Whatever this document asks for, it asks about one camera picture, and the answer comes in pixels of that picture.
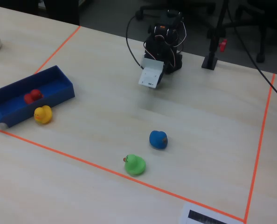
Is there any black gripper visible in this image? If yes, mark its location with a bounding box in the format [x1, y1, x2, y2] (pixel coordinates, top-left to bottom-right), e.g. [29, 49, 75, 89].
[156, 63, 167, 89]

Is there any red rubber duck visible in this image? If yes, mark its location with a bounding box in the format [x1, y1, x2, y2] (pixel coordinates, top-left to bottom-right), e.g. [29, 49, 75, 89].
[23, 89, 44, 105]

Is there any blue rubber duck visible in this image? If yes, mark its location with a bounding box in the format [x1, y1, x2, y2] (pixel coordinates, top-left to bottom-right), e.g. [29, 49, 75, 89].
[149, 130, 169, 150]

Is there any green rubber duck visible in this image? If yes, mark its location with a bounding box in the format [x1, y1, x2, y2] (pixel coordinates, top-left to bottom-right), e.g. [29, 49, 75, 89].
[123, 154, 146, 177]

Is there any yellow rubber duck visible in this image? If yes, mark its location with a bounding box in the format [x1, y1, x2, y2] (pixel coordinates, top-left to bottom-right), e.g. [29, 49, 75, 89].
[34, 105, 53, 125]

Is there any blue plastic box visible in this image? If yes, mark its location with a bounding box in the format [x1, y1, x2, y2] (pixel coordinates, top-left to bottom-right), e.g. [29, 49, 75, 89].
[0, 65, 76, 128]

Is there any red clamp knob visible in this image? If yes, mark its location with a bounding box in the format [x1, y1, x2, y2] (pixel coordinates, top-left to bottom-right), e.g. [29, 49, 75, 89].
[218, 39, 228, 52]

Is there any black office chair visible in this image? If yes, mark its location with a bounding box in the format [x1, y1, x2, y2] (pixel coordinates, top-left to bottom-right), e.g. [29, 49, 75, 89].
[231, 0, 277, 63]

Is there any long orange tape strip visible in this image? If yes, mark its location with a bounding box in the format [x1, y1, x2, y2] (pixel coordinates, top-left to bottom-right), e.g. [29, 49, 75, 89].
[0, 126, 246, 222]

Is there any short orange tape strip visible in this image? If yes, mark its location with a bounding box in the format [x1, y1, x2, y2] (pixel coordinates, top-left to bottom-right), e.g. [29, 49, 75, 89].
[243, 73, 276, 224]

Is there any white plate with black slot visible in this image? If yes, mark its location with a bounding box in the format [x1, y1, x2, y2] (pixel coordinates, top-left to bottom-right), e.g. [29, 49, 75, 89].
[179, 202, 245, 224]

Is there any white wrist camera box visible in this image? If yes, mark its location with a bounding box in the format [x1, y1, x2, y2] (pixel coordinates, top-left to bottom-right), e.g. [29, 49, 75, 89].
[138, 57, 165, 90]

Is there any black camera stand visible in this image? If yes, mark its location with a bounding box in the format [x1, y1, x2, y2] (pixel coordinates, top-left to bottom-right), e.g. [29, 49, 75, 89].
[201, 0, 230, 70]

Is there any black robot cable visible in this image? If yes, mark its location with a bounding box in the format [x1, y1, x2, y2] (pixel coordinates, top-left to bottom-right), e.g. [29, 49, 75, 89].
[125, 14, 145, 70]

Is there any long black cable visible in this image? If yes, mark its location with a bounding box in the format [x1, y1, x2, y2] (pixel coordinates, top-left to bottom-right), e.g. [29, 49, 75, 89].
[226, 0, 277, 105]

